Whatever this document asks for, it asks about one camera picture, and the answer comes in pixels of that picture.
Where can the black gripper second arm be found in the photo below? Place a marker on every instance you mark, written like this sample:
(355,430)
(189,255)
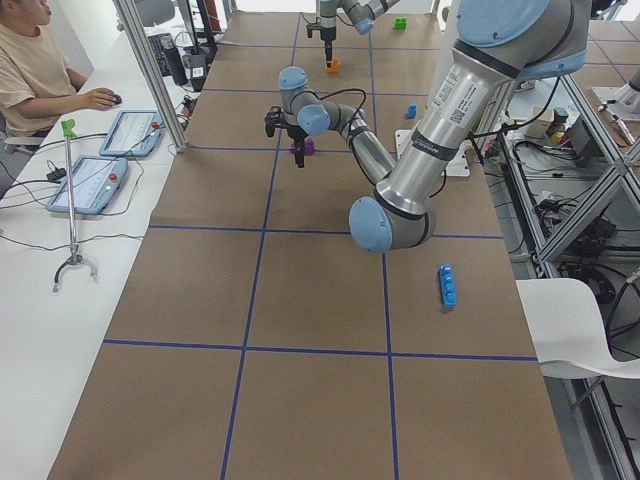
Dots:
(296,133)

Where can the long blue studded block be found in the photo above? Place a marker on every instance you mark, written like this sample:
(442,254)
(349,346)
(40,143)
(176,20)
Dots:
(448,287)

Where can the person right hand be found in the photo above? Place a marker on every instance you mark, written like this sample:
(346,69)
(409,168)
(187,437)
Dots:
(100,99)

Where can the orange trapezoid block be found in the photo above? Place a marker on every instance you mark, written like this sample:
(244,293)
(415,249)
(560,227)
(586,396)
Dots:
(334,67)

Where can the black keyboard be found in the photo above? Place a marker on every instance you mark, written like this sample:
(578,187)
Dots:
(157,49)

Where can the lower teach pendant tablet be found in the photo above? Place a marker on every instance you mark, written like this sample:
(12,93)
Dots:
(96,181)

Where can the black gripper first arm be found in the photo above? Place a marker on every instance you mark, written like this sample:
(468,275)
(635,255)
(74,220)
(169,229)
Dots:
(327,35)

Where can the black water bottle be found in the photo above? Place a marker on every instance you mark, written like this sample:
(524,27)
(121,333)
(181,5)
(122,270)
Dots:
(173,60)

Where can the green handled reacher grabber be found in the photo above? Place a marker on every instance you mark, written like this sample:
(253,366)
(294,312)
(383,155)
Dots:
(75,259)

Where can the white plastic chair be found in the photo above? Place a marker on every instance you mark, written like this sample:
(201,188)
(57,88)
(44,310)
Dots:
(567,331)

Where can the seated person beige shirt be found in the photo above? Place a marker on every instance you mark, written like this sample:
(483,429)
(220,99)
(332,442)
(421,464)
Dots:
(38,85)

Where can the purple trapezoid block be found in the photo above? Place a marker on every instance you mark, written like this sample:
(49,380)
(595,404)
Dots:
(309,146)

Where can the silver blue second robot arm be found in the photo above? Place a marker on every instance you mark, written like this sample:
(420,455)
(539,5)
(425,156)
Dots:
(495,42)

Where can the aluminium frame post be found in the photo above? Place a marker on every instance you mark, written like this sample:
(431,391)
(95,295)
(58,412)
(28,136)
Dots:
(133,27)

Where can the small blue block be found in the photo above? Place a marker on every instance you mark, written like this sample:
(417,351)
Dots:
(411,111)

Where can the green studded block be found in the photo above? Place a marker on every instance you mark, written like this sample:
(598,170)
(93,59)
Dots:
(400,23)

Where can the teach pendant tablet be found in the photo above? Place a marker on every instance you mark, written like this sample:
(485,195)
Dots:
(96,181)
(133,133)

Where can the upper teach pendant tablet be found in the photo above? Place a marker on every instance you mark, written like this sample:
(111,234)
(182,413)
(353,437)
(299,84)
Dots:
(133,133)

